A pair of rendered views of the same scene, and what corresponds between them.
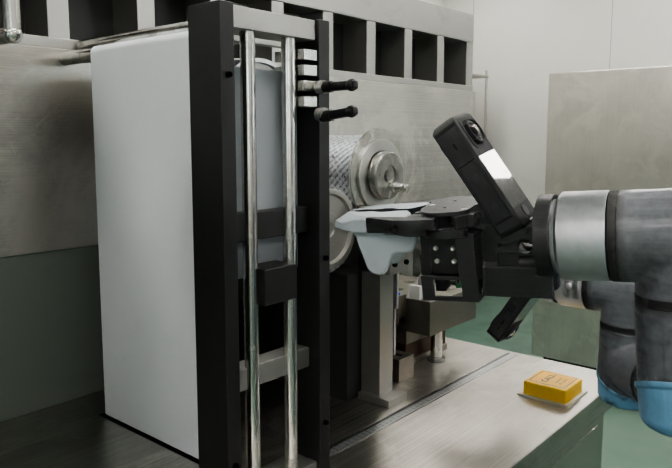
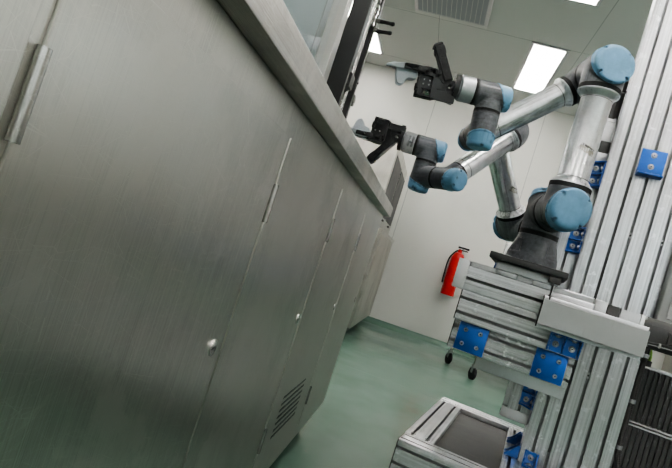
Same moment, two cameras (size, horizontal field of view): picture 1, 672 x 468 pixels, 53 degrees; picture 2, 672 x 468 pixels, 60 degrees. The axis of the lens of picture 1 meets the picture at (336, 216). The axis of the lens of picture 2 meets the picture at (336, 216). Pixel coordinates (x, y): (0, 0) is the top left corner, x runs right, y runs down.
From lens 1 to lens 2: 126 cm
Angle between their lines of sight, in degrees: 31
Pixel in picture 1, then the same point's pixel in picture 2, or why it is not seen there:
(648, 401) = (473, 135)
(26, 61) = not seen: outside the picture
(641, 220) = (485, 84)
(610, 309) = (423, 152)
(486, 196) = (445, 67)
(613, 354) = (420, 168)
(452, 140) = (440, 47)
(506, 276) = (442, 94)
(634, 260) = (481, 94)
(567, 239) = (466, 84)
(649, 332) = (479, 115)
